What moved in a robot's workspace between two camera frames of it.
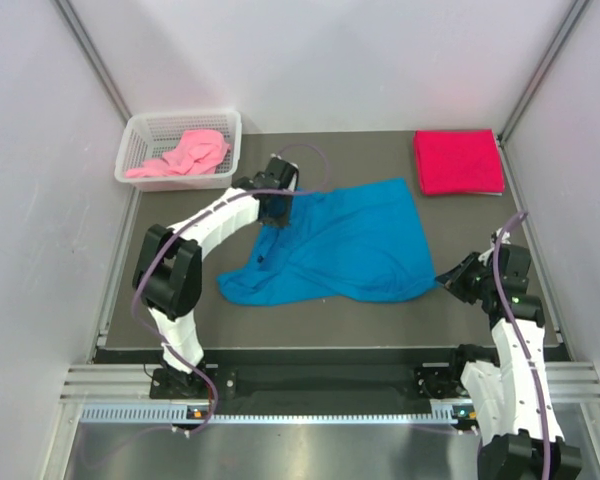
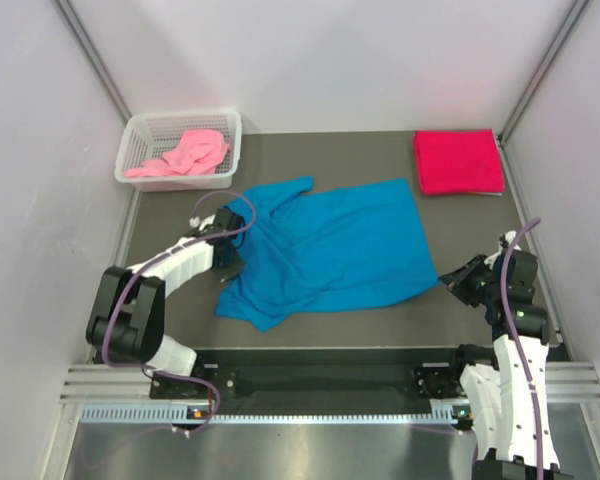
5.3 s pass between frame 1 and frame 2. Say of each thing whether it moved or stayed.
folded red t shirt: stayed
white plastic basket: stayed
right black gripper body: stayed
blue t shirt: moved
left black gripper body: moved
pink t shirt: stayed
